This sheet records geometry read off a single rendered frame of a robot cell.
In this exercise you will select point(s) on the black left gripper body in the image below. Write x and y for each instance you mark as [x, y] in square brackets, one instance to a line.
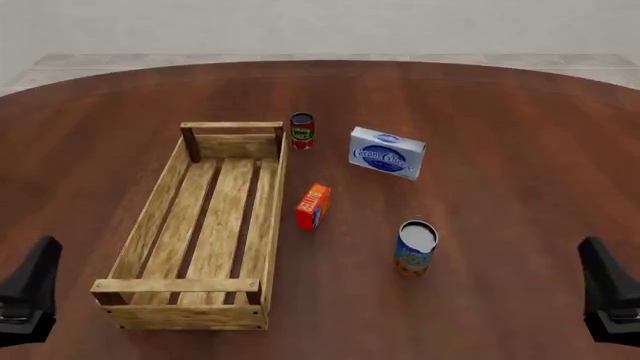
[25, 324]

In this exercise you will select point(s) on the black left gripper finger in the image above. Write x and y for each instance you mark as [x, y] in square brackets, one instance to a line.
[35, 273]

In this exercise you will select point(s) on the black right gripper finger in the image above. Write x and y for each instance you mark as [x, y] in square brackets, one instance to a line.
[607, 279]

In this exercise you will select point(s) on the blue alphabet soup tin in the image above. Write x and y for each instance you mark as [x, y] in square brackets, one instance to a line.
[415, 255]

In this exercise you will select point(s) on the wooden slat tray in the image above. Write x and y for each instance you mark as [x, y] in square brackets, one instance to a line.
[220, 210]

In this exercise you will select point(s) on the pale blue cream cheese box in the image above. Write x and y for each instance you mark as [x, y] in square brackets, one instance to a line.
[385, 155]

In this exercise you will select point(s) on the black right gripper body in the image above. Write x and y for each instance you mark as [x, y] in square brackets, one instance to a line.
[617, 326]

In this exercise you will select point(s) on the red tomato sauce tin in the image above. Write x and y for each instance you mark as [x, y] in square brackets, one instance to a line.
[303, 135]

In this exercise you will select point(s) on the red and orange butter box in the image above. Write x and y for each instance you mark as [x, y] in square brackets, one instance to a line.
[311, 208]

